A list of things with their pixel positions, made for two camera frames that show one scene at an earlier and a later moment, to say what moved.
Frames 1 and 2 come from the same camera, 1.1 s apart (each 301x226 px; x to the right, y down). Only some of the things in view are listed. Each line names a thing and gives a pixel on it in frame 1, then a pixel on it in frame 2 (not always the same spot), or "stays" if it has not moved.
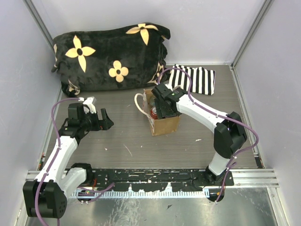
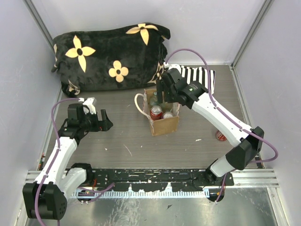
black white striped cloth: [202, 80] stays
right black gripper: [162, 112] to [161, 87]
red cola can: [154, 113] stays
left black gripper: [104, 124] stays
